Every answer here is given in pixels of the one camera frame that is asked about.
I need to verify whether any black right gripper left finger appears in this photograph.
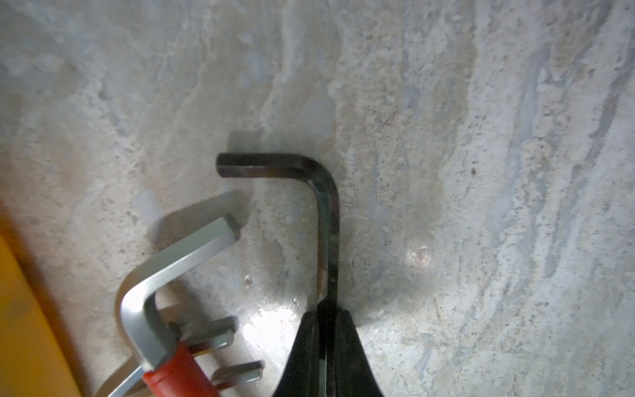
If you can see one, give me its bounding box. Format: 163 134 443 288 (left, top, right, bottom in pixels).
273 311 320 397

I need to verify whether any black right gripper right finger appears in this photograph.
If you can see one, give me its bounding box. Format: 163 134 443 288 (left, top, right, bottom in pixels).
327 307 384 397

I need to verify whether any red hex key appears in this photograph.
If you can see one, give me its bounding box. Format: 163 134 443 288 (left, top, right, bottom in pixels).
115 217 240 396

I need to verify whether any black hex key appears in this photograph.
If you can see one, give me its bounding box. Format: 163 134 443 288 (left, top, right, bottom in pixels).
216 153 340 396

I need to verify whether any yellow plastic storage box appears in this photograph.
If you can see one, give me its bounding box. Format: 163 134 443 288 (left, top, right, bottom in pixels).
1 238 80 396

